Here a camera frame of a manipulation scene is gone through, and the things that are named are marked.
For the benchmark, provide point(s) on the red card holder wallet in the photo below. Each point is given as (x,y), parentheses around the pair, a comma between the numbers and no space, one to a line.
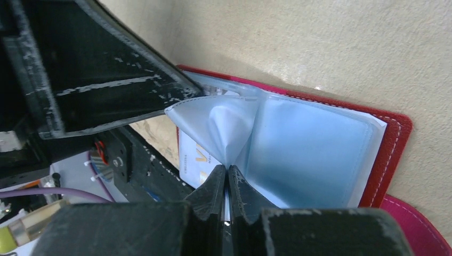
(303,150)

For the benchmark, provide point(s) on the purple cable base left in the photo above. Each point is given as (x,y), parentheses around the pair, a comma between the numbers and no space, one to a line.
(78,182)

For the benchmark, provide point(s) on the white credit card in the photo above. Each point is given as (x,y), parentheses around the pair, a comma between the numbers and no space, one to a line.
(196,163)

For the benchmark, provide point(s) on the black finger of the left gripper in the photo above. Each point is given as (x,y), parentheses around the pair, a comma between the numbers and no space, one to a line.
(71,68)

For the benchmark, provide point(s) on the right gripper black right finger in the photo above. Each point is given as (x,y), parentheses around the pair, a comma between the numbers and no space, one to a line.
(246,205)

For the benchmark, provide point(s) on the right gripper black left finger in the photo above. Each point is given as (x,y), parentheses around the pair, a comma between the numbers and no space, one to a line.
(204,232)

